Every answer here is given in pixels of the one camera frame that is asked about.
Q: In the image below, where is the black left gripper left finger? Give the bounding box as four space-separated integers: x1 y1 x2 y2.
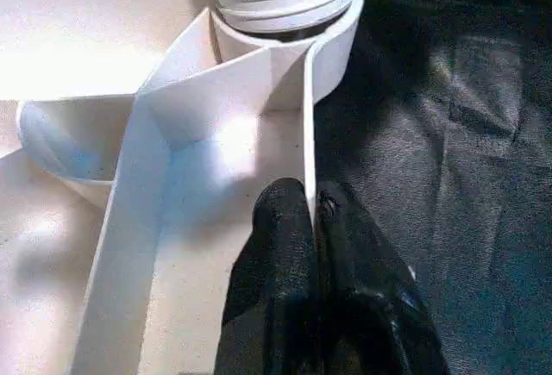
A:
214 177 318 375

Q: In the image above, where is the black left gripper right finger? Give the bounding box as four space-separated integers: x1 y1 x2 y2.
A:
316 181 449 375

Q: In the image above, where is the white plastic table top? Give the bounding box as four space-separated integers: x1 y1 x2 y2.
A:
0 0 365 375

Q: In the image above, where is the black work mat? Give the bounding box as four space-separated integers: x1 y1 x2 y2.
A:
310 0 552 375

